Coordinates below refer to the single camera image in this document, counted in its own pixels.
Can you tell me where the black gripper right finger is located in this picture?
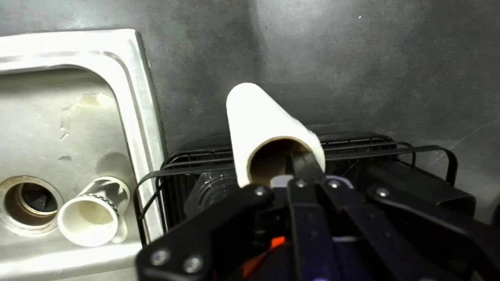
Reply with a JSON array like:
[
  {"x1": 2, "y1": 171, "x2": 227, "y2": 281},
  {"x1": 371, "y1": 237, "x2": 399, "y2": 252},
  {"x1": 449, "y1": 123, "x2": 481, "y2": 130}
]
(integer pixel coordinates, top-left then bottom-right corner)
[{"x1": 308, "y1": 155, "x2": 500, "y2": 281}]

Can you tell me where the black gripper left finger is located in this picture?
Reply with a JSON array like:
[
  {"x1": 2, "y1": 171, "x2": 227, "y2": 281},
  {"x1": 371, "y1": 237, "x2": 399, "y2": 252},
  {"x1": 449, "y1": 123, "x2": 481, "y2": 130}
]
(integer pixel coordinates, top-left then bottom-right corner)
[{"x1": 135, "y1": 151, "x2": 336, "y2": 281}]

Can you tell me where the white cylindrical cup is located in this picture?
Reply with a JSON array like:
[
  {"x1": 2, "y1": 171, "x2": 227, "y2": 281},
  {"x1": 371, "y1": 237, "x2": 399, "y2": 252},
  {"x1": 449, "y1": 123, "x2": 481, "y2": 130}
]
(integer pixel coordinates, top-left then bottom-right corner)
[{"x1": 224, "y1": 82, "x2": 328, "y2": 190}]

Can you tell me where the white mug with black pattern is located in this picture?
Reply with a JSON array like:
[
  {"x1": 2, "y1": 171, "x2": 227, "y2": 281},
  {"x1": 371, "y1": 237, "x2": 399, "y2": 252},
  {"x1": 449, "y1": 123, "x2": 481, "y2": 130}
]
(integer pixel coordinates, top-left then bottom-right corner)
[{"x1": 56, "y1": 176, "x2": 133, "y2": 251}]

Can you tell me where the stainless steel sink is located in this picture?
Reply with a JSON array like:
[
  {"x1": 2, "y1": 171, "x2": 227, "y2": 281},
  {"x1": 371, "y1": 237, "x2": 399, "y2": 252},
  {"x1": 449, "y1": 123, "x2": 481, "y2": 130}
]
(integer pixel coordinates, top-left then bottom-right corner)
[{"x1": 0, "y1": 27, "x2": 169, "y2": 281}]

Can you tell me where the black wire dish rack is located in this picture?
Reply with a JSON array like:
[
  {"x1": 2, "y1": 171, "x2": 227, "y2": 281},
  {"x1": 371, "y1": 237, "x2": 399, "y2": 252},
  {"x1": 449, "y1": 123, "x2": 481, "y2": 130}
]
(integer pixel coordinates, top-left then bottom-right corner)
[{"x1": 133, "y1": 133, "x2": 478, "y2": 281}]

